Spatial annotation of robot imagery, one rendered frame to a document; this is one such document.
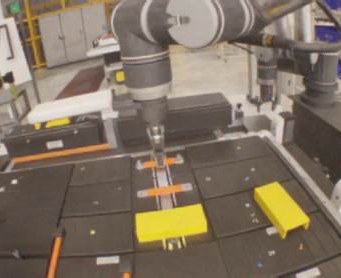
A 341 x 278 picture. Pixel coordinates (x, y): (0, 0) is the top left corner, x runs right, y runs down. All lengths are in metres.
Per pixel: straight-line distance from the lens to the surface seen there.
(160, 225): 0.62
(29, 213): 0.81
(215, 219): 0.65
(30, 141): 1.09
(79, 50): 9.66
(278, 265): 0.58
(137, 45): 0.55
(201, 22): 0.43
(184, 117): 0.98
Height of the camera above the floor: 1.48
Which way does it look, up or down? 28 degrees down
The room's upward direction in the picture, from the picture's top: 7 degrees counter-clockwise
